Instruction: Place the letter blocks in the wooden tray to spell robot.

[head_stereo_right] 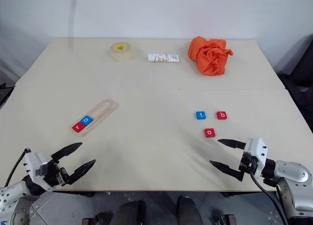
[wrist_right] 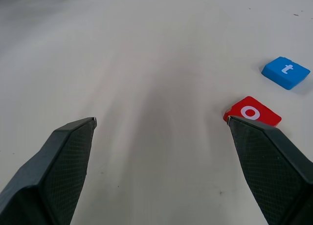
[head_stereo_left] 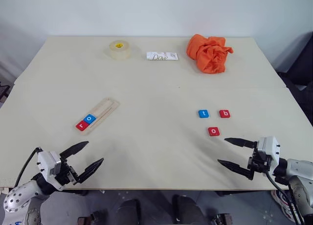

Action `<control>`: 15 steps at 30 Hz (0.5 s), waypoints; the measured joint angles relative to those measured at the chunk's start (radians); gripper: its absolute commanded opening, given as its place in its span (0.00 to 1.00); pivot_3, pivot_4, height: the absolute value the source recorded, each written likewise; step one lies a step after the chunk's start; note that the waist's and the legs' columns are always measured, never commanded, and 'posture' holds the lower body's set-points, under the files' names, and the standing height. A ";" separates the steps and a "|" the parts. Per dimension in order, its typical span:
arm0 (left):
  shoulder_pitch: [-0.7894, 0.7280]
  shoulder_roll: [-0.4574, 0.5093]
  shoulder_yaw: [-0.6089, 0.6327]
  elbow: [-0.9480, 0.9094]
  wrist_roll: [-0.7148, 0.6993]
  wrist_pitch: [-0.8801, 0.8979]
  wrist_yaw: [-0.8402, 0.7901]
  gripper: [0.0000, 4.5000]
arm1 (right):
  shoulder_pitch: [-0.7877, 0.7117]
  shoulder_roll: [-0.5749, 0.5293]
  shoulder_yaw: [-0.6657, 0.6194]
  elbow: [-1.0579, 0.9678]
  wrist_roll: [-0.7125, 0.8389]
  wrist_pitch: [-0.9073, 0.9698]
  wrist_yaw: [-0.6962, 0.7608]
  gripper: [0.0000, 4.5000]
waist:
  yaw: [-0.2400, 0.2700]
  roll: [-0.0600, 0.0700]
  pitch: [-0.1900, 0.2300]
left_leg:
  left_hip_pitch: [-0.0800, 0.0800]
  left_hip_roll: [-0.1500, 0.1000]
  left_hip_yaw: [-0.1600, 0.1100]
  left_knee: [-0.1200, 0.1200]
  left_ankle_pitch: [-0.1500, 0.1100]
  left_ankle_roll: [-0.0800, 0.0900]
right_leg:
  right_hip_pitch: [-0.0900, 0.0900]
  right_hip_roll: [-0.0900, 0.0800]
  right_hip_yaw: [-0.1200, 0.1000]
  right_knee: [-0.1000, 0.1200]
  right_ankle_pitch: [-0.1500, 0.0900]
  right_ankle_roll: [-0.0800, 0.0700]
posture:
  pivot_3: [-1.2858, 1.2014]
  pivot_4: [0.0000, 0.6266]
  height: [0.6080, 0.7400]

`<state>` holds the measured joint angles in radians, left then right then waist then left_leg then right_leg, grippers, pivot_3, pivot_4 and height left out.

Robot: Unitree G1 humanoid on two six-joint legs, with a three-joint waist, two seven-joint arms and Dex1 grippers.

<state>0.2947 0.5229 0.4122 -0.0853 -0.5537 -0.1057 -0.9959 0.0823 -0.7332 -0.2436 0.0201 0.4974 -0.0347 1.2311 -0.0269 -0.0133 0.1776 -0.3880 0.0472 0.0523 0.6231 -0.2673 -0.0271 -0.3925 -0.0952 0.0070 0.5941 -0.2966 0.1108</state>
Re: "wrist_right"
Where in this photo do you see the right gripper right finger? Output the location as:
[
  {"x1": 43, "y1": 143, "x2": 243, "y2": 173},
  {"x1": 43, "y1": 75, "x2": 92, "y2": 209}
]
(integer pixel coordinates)
[{"x1": 226, "y1": 115, "x2": 313, "y2": 225}]

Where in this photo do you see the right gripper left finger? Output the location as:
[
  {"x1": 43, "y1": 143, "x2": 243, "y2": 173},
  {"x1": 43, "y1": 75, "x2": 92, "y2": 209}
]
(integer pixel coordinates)
[{"x1": 0, "y1": 116, "x2": 97, "y2": 225}]

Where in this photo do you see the red letter o tile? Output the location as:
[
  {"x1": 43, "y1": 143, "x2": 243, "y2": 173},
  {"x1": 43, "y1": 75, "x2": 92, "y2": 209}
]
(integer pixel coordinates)
[{"x1": 223, "y1": 95, "x2": 282, "y2": 128}]

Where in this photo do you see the blue letter t block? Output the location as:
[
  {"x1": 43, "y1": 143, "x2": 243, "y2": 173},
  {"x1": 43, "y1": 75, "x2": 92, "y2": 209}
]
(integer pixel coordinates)
[{"x1": 261, "y1": 56, "x2": 311, "y2": 90}]

